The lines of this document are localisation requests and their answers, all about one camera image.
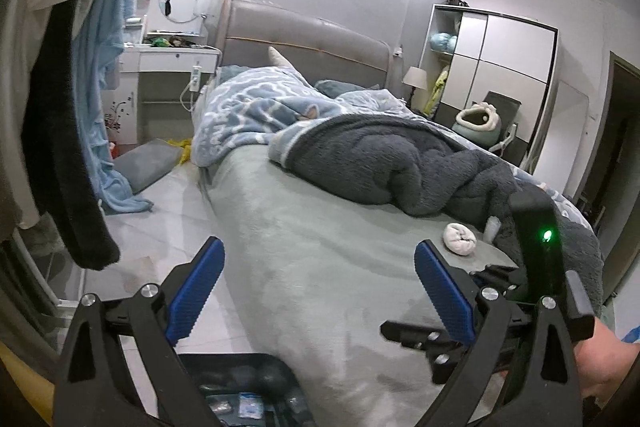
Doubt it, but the bedside lamp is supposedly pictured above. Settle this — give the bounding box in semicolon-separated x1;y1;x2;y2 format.
402;66;429;106

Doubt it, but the dark grey fluffy blanket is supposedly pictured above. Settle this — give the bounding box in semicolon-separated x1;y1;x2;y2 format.
289;113;603;314

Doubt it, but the dark trash bin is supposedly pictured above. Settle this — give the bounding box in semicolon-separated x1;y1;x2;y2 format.
176;353;317;427

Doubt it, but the yellow-green garment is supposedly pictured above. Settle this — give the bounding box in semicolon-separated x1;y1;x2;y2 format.
424;66;450;116

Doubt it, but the hanging black cloth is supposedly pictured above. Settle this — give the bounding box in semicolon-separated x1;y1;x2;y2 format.
32;0;122;270

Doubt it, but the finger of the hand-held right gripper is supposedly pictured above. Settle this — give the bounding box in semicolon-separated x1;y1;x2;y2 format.
469;263;523;291
380;319;468;385

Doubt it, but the light blue cloth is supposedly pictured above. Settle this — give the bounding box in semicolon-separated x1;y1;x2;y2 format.
71;0;153;214

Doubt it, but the white pillow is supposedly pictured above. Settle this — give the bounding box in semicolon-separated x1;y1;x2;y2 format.
267;46;302;71

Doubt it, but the white rolled sock far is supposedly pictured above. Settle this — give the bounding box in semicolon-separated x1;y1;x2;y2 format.
442;222;477;255

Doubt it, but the white dressing table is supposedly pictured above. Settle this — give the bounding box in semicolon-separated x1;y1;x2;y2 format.
121;43;222;144

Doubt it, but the light blue bundle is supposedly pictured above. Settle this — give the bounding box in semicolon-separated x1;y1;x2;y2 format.
429;32;459;56

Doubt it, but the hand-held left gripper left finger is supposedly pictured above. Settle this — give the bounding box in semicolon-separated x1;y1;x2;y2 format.
52;237;226;427

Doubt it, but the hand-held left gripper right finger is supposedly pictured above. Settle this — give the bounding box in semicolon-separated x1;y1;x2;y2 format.
414;239;584;427

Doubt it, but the grey padded headboard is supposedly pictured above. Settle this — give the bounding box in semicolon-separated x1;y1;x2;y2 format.
219;0;391;94

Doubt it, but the white wardrobe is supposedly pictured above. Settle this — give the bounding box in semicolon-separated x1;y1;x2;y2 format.
417;3;559;168

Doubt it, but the cream cat bed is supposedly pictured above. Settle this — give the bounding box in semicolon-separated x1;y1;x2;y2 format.
453;104;501;146

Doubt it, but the dark chair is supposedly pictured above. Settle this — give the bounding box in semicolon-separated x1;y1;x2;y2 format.
482;90;524;158

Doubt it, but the blue patterned blanket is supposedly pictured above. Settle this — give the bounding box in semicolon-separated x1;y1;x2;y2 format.
192;65;418;168

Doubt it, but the grey-blue pillow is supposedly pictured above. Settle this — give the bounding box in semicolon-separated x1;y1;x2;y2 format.
314;79;373;100

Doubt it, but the grey floor cushion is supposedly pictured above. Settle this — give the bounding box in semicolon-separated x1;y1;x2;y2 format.
113;138;184;196

